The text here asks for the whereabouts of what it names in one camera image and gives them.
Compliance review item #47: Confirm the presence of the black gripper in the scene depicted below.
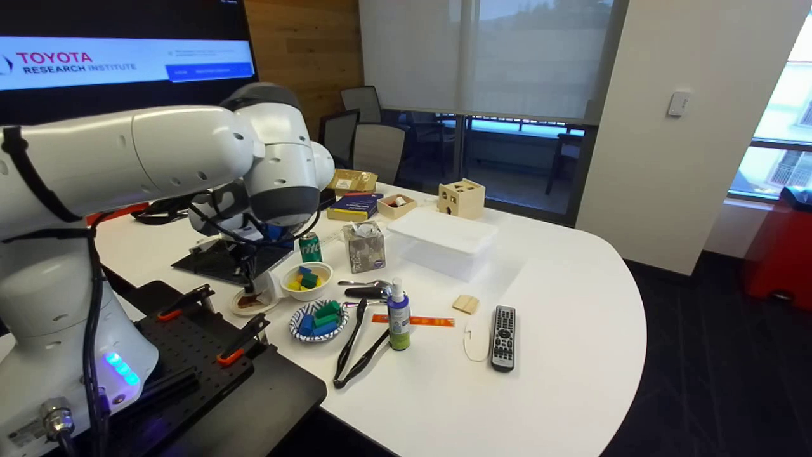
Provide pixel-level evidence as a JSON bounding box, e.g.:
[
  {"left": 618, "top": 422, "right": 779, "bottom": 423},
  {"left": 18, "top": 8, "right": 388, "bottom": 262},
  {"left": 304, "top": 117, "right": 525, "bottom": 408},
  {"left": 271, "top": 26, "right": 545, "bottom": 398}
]
[{"left": 222, "top": 229, "right": 275, "bottom": 295}]

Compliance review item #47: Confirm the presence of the blue patterned paper plate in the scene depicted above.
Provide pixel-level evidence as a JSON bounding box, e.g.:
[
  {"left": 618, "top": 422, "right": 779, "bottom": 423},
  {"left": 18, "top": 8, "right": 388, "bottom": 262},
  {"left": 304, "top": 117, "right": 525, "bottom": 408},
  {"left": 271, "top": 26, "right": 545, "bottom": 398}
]
[{"left": 290, "top": 297, "right": 350, "bottom": 347}]

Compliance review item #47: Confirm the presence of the white bowl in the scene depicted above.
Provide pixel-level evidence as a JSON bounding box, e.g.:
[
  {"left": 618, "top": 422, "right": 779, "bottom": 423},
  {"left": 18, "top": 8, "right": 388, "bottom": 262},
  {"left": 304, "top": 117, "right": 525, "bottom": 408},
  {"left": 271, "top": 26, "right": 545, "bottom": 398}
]
[{"left": 279, "top": 262, "right": 337, "bottom": 304}]

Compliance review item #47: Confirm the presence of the black mounting plate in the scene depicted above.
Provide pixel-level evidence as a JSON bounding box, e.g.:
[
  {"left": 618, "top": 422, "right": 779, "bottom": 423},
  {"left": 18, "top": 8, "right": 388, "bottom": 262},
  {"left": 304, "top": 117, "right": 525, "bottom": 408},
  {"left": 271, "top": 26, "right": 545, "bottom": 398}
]
[{"left": 71, "top": 276, "right": 331, "bottom": 457}]

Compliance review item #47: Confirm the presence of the black laptop blue screen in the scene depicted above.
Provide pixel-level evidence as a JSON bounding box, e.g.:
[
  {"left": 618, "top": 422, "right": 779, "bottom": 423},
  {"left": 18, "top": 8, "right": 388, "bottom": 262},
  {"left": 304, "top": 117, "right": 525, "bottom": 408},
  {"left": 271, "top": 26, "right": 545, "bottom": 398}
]
[{"left": 171, "top": 223, "right": 301, "bottom": 286}]

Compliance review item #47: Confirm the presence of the green soda can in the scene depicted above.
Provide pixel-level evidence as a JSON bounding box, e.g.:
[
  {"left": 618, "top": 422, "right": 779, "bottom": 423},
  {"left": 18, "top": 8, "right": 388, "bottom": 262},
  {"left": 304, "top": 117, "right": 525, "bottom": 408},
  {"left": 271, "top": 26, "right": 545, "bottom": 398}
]
[{"left": 297, "top": 231, "right": 326, "bottom": 264}]

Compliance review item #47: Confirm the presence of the blue book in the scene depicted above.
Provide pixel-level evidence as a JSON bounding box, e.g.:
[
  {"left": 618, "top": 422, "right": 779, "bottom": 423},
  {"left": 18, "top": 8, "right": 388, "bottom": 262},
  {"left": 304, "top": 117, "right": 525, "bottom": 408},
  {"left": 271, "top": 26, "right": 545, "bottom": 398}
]
[{"left": 326, "top": 191, "right": 384, "bottom": 226}]

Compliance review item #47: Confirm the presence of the basket of items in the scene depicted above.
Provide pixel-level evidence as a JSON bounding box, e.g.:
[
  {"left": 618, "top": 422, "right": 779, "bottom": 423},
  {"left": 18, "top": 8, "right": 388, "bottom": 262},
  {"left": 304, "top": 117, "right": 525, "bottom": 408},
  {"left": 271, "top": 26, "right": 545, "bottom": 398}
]
[{"left": 329, "top": 165, "right": 381, "bottom": 198}]

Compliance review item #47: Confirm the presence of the red object on table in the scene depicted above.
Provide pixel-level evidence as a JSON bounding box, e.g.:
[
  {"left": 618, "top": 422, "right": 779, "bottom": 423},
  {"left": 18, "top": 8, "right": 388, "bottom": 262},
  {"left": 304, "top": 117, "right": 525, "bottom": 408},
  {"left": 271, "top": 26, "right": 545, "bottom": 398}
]
[{"left": 84, "top": 200, "right": 152, "bottom": 229}]

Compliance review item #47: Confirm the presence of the small wooden tray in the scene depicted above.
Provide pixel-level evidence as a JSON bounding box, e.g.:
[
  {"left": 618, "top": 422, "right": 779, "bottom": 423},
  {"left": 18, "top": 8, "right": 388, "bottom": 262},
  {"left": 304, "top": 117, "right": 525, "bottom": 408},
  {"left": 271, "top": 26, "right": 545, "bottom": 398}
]
[{"left": 377, "top": 191, "right": 421, "bottom": 223}]

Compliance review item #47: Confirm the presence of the grey office chair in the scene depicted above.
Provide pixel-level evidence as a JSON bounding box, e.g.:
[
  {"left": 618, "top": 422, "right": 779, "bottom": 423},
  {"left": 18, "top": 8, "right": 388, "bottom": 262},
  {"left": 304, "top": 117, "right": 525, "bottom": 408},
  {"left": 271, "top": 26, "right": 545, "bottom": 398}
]
[
  {"left": 317, "top": 108, "right": 364, "bottom": 170},
  {"left": 350, "top": 122, "right": 410, "bottom": 188},
  {"left": 340, "top": 83, "right": 387, "bottom": 126}
]

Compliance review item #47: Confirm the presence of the orange ruler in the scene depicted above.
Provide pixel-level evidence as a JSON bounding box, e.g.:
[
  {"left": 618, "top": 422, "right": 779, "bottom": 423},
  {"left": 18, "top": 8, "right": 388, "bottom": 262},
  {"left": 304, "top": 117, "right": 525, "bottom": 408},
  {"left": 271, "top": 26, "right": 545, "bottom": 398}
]
[{"left": 372, "top": 313, "right": 458, "bottom": 329}]

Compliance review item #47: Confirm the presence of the white box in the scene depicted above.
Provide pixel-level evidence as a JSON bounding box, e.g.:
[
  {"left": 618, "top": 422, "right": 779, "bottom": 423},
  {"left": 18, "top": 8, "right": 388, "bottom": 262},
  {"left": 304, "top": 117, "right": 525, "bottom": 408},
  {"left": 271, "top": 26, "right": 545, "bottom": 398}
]
[{"left": 387, "top": 205, "right": 502, "bottom": 283}]

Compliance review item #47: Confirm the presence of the small wooden square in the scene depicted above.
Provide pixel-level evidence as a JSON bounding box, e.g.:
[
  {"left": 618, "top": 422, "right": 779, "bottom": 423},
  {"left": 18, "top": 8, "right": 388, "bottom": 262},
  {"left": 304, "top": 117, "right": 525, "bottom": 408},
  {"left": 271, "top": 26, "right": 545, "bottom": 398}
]
[{"left": 449, "top": 291, "right": 483, "bottom": 318}]

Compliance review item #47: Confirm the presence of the wooden shape sorter cube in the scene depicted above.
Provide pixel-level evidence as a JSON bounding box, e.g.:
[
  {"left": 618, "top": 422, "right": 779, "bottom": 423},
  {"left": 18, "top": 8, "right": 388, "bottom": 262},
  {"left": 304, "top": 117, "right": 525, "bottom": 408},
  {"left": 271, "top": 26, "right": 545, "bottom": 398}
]
[{"left": 435, "top": 178, "right": 490, "bottom": 223}]

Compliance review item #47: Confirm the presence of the grey remote control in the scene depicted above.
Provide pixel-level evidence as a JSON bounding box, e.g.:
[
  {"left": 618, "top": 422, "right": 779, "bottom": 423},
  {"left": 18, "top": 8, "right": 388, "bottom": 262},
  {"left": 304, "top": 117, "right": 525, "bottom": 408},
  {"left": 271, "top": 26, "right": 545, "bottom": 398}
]
[{"left": 487, "top": 302, "right": 520, "bottom": 376}]

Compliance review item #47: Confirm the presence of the white roller blind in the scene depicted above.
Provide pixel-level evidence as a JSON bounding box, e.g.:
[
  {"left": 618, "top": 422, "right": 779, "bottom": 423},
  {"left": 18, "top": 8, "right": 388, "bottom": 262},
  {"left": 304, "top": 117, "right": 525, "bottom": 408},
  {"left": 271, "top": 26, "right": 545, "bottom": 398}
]
[{"left": 358, "top": 0, "right": 632, "bottom": 129}]

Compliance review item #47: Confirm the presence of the red furniture piece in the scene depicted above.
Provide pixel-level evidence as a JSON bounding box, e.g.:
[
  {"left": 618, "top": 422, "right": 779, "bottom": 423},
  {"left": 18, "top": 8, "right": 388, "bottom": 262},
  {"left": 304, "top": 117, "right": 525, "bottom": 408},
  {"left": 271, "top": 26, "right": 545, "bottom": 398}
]
[{"left": 741, "top": 200, "right": 812, "bottom": 318}]

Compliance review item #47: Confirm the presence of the black clamp orange handle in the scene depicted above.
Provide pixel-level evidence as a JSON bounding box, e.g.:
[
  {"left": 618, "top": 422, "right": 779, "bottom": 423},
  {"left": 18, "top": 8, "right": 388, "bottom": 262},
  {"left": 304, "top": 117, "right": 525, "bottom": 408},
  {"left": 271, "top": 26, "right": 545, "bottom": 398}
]
[
  {"left": 213, "top": 313, "right": 275, "bottom": 371},
  {"left": 152, "top": 281, "right": 219, "bottom": 328}
]

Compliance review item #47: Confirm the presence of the black cable bundle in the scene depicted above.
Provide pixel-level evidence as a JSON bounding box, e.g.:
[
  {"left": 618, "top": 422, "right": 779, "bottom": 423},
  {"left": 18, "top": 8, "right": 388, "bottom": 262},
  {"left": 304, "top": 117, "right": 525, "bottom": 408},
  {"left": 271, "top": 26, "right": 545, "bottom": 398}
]
[{"left": 129, "top": 200, "right": 194, "bottom": 226}]

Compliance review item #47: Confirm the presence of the black handled tool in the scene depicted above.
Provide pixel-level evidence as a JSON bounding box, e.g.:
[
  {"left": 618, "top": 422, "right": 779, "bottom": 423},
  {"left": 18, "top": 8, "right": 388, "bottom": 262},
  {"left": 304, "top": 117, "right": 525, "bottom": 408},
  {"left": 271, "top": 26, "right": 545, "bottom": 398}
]
[{"left": 337, "top": 276, "right": 391, "bottom": 304}]

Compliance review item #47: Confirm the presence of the black strap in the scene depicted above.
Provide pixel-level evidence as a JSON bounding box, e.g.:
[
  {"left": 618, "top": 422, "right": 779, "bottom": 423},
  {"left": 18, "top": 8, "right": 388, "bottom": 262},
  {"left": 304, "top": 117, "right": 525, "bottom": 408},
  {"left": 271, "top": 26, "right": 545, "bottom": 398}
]
[{"left": 331, "top": 295, "right": 393, "bottom": 391}]

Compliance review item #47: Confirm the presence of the wall TV monitor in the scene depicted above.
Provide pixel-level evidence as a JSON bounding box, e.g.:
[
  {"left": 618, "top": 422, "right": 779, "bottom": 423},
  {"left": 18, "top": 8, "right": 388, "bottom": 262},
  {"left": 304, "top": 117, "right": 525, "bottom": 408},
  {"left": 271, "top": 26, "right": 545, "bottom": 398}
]
[{"left": 0, "top": 0, "right": 263, "bottom": 112}]

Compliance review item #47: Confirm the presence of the white light switch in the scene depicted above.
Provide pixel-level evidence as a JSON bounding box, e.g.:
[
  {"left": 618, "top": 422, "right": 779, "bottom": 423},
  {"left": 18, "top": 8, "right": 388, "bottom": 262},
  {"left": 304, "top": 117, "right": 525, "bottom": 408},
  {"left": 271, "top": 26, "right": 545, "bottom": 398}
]
[{"left": 665, "top": 87, "right": 695, "bottom": 122}]

